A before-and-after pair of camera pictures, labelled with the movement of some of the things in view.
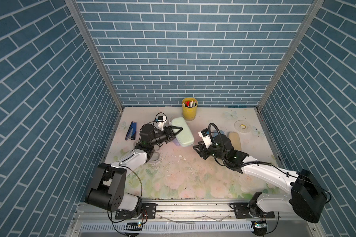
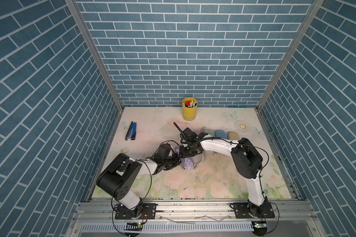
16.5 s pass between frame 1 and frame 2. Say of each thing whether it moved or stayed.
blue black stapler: stayed
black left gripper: moved
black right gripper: moved
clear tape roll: stayed
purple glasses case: moved
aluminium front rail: stayed
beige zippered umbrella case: stayed
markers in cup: stayed
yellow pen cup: stayed
